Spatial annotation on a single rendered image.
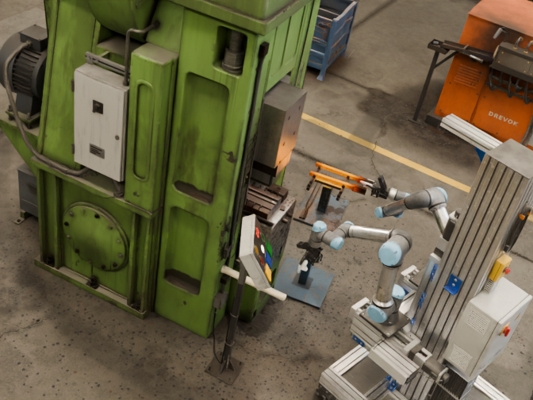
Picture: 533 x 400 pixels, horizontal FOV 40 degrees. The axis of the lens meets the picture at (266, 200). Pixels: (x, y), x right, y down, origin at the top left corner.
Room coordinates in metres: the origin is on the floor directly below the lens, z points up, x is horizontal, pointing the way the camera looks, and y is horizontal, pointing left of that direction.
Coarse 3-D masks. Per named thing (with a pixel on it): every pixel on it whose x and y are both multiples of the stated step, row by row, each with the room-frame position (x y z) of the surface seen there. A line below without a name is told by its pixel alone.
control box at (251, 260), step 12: (252, 216) 3.27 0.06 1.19; (252, 228) 3.16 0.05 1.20; (240, 240) 3.07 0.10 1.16; (252, 240) 3.05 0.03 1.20; (264, 240) 3.22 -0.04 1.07; (240, 252) 2.97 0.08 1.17; (252, 252) 2.95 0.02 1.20; (264, 252) 3.13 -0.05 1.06; (252, 264) 2.95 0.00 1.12; (264, 264) 3.04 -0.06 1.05; (252, 276) 2.95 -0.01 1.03; (264, 276) 2.96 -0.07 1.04; (264, 288) 2.96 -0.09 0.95
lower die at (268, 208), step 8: (248, 192) 3.73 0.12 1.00; (264, 192) 3.78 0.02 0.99; (256, 200) 3.68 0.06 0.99; (264, 200) 3.69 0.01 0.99; (280, 200) 3.76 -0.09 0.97; (248, 208) 3.62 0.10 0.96; (256, 208) 3.61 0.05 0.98; (264, 208) 3.63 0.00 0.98; (272, 208) 3.64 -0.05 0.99; (264, 216) 3.58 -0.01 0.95
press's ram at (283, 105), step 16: (272, 96) 3.67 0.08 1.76; (288, 96) 3.70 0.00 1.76; (304, 96) 3.78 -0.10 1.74; (272, 112) 3.56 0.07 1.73; (288, 112) 3.57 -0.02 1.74; (272, 128) 3.55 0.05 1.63; (288, 128) 3.62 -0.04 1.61; (256, 144) 3.58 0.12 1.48; (272, 144) 3.54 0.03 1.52; (288, 144) 3.68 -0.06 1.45; (256, 160) 3.57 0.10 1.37; (272, 160) 3.54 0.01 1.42
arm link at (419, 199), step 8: (416, 192) 3.80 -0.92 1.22; (424, 192) 3.79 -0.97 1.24; (400, 200) 3.86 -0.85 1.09; (408, 200) 3.77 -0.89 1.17; (416, 200) 3.74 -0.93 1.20; (424, 200) 3.74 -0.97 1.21; (376, 208) 3.97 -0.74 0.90; (384, 208) 3.94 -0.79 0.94; (392, 208) 3.87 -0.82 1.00; (400, 208) 3.82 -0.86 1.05; (408, 208) 3.76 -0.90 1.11; (416, 208) 3.75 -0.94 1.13; (376, 216) 3.95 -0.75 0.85; (384, 216) 3.94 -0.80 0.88
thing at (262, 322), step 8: (272, 296) 3.85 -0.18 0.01; (272, 304) 3.77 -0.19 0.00; (280, 304) 3.79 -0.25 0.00; (264, 312) 3.68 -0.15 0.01; (272, 312) 3.69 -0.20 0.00; (240, 320) 3.55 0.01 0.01; (256, 320) 3.58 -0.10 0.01; (264, 320) 3.60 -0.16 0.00; (272, 320) 3.62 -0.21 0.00; (248, 328) 3.50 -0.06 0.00; (256, 328) 3.51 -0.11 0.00; (264, 328) 3.53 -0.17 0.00; (248, 336) 3.43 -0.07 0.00; (256, 336) 3.44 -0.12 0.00
